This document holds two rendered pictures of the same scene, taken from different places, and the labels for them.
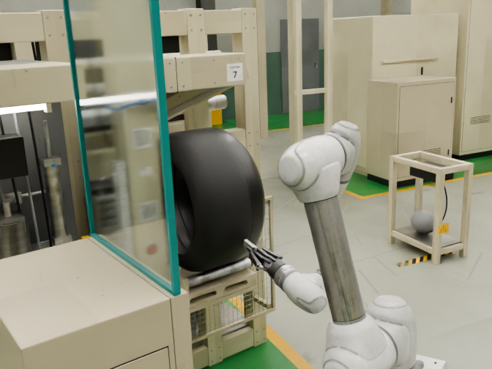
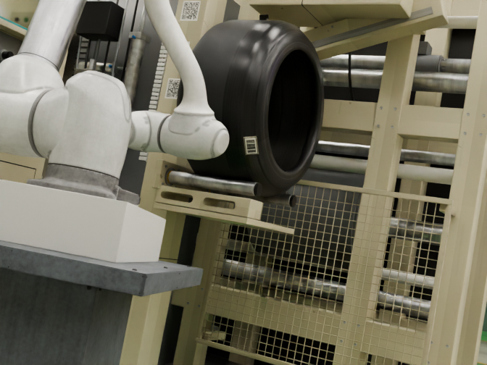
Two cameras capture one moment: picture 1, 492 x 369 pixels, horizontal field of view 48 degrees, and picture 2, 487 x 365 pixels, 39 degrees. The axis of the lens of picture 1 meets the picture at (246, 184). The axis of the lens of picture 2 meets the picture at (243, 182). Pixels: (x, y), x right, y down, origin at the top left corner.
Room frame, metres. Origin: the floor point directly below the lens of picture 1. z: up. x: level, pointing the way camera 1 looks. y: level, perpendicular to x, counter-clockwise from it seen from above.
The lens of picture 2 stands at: (1.28, -1.95, 0.74)
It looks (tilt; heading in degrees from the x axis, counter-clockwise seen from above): 5 degrees up; 64
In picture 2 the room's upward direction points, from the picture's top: 10 degrees clockwise
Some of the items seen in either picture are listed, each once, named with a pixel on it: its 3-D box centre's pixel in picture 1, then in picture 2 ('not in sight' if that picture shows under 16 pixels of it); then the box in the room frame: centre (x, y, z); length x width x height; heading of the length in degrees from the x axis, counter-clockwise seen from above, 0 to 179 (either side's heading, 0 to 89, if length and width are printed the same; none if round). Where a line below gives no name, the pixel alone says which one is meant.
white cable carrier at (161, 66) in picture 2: not in sight; (159, 98); (2.06, 0.47, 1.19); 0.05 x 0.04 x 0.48; 35
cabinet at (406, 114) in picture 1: (410, 129); not in sight; (6.82, -2.06, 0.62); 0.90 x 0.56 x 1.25; 115
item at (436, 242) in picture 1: (427, 205); not in sight; (4.50, -1.54, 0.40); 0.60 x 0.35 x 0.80; 25
